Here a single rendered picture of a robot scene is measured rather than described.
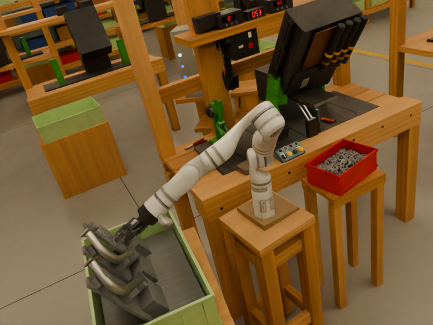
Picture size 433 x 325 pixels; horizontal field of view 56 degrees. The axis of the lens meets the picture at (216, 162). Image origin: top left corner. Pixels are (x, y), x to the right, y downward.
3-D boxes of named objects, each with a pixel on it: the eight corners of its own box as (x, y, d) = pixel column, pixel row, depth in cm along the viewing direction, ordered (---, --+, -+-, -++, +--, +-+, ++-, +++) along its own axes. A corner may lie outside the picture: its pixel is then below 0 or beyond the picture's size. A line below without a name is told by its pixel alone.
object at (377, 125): (421, 123, 251) (423, 100, 244) (208, 225, 206) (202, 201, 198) (403, 117, 263) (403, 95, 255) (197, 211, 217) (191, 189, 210)
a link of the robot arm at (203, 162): (186, 187, 139) (219, 163, 139) (186, 191, 130) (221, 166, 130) (174, 171, 138) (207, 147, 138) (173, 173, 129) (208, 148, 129)
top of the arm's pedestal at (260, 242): (316, 222, 183) (315, 215, 181) (260, 258, 170) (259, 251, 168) (270, 195, 208) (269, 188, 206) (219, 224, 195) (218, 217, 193)
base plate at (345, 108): (379, 109, 250) (379, 106, 249) (225, 177, 217) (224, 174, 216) (334, 93, 285) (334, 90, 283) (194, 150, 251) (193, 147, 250)
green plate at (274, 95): (287, 113, 231) (291, 76, 222) (275, 114, 227) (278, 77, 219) (276, 108, 240) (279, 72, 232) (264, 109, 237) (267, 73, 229)
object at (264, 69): (315, 110, 261) (311, 59, 245) (276, 126, 252) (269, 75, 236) (298, 103, 276) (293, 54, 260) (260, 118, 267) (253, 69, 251)
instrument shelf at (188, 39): (324, 6, 245) (323, -1, 243) (191, 48, 218) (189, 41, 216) (299, 3, 265) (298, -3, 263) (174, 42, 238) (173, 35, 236)
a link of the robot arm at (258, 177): (247, 154, 167) (251, 189, 175) (269, 150, 167) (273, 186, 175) (244, 145, 176) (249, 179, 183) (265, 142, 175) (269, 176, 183)
